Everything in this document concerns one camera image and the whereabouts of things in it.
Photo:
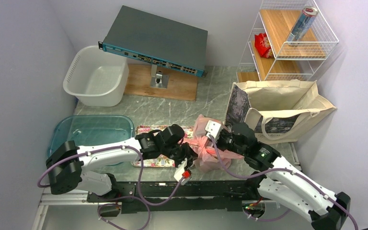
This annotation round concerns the beige canvas tote bag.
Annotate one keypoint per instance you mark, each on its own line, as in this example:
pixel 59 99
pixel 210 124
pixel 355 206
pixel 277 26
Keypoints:
pixel 277 111

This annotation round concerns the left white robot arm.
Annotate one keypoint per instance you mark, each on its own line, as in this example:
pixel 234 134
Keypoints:
pixel 72 167

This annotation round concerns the wooden board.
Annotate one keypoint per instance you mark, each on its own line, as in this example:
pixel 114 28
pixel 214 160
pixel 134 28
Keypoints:
pixel 180 86

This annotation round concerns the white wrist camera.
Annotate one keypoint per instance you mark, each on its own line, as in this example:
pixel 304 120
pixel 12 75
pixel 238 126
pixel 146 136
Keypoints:
pixel 182 173
pixel 213 129

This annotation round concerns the white plastic basin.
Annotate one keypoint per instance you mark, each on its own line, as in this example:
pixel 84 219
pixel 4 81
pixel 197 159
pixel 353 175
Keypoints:
pixel 97 78

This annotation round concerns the red snack packet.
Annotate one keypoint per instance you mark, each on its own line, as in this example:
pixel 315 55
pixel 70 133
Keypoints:
pixel 262 45

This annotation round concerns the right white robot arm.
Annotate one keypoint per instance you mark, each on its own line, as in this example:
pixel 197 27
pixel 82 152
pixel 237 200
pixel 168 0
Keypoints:
pixel 277 179

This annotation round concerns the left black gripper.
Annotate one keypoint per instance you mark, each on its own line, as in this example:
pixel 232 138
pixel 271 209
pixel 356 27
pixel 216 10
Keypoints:
pixel 189 154

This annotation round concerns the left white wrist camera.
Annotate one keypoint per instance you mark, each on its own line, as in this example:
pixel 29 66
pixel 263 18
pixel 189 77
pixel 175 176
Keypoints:
pixel 182 173

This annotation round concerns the teal transparent plastic bin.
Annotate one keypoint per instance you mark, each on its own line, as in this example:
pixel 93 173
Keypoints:
pixel 91 130

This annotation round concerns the teal network switch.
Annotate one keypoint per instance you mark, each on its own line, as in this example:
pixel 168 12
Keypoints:
pixel 156 40

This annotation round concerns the blue drink can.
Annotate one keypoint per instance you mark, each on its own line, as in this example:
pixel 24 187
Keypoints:
pixel 302 25

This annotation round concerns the floral rectangular tray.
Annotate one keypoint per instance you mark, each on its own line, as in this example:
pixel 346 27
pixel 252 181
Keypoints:
pixel 162 161

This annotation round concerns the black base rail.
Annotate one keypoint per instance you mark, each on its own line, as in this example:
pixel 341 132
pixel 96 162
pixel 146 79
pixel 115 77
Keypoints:
pixel 229 195

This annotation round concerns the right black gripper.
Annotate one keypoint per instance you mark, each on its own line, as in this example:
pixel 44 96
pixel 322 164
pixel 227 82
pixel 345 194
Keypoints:
pixel 218 142

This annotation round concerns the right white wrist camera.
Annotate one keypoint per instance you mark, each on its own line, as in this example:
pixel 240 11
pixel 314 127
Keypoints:
pixel 213 129

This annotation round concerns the metal stand base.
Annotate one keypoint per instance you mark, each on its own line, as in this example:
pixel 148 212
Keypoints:
pixel 158 79

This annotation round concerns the white wire shelf rack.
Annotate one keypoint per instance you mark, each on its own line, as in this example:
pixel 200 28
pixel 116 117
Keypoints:
pixel 276 18

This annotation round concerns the pink plastic grocery bag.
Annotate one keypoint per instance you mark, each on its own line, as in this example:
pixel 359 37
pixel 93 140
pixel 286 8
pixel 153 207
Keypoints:
pixel 207 159

